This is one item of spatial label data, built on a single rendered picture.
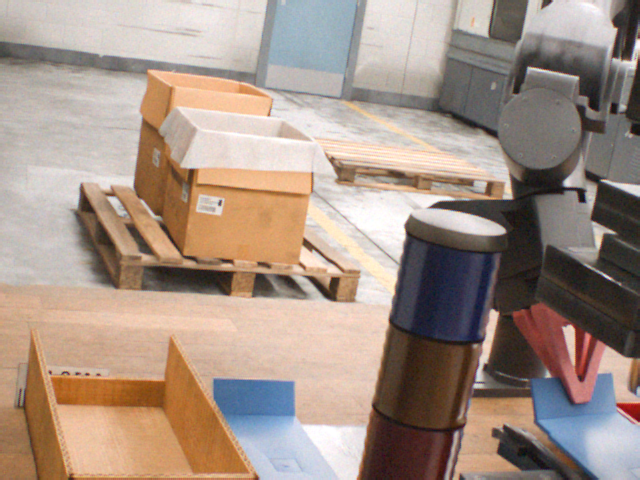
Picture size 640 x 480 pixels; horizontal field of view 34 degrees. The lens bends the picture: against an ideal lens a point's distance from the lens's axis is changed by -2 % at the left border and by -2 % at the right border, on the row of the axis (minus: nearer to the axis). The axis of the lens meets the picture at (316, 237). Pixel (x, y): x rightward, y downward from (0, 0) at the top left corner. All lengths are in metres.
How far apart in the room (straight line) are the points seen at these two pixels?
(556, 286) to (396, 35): 11.49
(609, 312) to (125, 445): 0.40
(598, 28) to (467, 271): 0.50
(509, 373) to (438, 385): 0.71
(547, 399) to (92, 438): 0.35
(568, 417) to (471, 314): 0.41
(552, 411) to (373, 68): 11.34
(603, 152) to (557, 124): 8.36
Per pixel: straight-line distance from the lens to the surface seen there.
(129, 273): 4.12
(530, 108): 0.73
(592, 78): 0.82
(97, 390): 0.90
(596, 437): 0.77
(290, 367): 1.06
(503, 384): 1.10
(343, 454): 0.85
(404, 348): 0.40
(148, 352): 1.05
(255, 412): 0.88
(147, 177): 4.93
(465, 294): 0.39
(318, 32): 11.81
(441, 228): 0.38
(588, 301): 0.63
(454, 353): 0.39
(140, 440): 0.85
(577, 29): 0.85
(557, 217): 0.78
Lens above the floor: 1.27
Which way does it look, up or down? 14 degrees down
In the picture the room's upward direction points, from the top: 10 degrees clockwise
